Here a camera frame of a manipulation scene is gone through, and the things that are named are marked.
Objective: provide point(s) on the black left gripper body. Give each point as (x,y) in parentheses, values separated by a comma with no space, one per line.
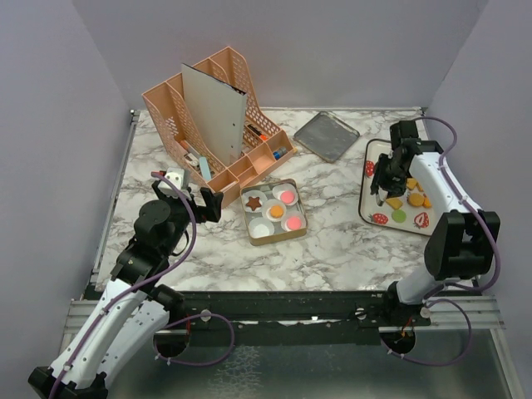
(183,218)

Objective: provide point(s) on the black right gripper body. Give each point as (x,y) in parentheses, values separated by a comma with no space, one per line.
(389,177)

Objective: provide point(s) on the yellow square biscuit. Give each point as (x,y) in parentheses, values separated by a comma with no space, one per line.
(395,203)
(411,184)

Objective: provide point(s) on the grey square tin lid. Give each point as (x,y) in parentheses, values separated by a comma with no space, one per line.
(327,136)

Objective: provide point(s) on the brown star cookie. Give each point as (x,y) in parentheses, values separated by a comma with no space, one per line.
(254,203)

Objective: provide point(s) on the pink round macaron cookie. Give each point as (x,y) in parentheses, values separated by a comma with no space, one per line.
(294,223)
(287,197)

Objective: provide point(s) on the orange round cookie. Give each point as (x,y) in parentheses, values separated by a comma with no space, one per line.
(276,211)

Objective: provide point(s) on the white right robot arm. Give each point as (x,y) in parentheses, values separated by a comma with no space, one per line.
(463,242)

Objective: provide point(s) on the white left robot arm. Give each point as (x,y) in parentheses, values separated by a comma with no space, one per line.
(134,304)

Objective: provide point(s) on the yellow dotted round biscuit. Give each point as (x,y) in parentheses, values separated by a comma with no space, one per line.
(415,199)

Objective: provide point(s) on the strawberry pattern serving tray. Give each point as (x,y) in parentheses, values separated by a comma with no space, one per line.
(406,208)

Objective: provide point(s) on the green round macaron cookie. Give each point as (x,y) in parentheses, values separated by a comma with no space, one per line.
(399,216)

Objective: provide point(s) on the orange fish cookie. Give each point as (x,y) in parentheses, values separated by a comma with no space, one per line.
(426,203)

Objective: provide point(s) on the white correction tape dispenser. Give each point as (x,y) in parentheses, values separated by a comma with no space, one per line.
(192,160)

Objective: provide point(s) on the light blue eraser case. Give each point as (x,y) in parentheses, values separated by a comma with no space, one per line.
(205,169)

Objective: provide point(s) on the white paper cupcake liner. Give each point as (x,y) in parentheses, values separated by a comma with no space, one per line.
(260,228)
(288,215)
(254,193)
(268,204)
(277,190)

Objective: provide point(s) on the gold square cookie tin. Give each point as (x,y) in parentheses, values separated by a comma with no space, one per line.
(279,234)

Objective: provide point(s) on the grey blue glue stick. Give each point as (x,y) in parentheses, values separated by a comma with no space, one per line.
(280,152)

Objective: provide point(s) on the grey document folder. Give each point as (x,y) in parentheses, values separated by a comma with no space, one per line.
(218,110)

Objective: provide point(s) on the peach plastic file organizer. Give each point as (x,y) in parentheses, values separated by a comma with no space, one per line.
(174,123)

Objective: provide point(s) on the orange black marker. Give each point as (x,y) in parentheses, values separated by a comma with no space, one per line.
(257,131)

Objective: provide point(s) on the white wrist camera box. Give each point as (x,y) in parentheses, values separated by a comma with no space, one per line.
(180,178)

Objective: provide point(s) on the black metal base rail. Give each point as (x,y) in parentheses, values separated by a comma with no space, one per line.
(284,318)

